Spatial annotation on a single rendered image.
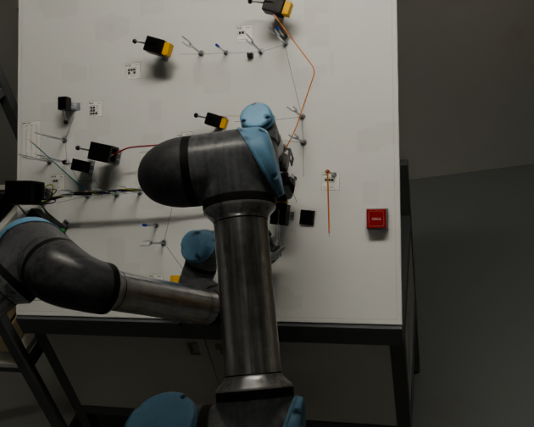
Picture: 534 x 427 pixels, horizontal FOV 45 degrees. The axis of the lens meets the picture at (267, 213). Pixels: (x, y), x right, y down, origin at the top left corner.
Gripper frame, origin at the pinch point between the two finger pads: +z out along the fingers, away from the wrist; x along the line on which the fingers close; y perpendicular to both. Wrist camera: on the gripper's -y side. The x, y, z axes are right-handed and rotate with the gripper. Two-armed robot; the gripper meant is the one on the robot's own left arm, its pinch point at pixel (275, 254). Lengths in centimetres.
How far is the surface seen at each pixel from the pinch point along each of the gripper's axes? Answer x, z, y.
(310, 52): 39, 7, 40
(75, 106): 74, -18, -20
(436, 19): 106, 167, 62
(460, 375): -43, 118, -22
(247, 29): 56, 0, 32
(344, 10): 42, 9, 54
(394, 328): -31.8, 16.6, 9.2
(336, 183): 7.1, 10.2, 22.3
